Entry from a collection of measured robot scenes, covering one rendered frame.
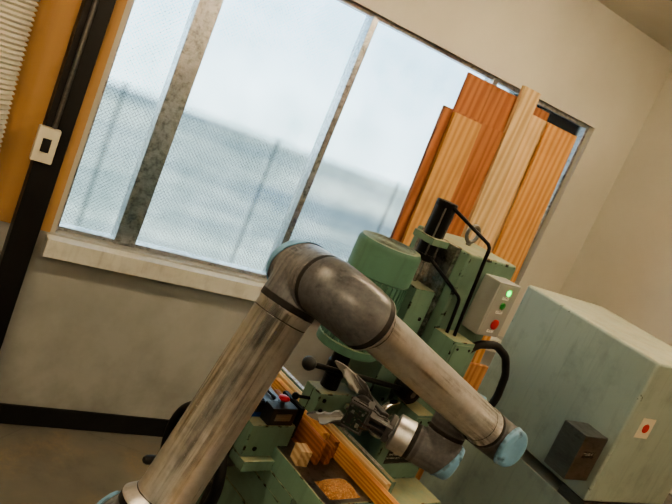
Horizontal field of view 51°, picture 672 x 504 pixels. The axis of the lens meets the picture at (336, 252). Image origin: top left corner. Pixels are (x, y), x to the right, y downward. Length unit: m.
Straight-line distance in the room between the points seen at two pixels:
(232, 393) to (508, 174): 2.63
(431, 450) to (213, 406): 0.58
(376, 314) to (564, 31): 2.82
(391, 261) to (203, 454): 0.70
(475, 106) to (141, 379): 2.01
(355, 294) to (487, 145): 2.43
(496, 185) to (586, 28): 0.93
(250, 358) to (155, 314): 1.91
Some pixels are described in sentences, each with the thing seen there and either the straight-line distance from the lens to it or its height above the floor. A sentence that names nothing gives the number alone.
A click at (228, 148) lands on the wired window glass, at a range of 3.09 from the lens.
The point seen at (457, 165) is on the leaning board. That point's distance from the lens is 3.43.
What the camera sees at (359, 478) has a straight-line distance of 1.86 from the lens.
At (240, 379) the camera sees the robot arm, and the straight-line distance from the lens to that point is 1.31.
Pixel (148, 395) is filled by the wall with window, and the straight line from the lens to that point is 3.39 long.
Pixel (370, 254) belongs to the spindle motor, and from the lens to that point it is 1.77.
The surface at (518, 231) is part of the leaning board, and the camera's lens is 3.82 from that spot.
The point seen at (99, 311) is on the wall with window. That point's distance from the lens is 3.12.
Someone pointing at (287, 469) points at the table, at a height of 0.88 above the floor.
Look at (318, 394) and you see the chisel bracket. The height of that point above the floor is 1.03.
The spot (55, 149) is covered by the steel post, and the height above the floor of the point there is 1.20.
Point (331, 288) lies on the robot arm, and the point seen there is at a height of 1.46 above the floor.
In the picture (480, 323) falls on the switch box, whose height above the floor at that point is 1.35.
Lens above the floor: 1.76
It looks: 11 degrees down
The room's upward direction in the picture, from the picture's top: 23 degrees clockwise
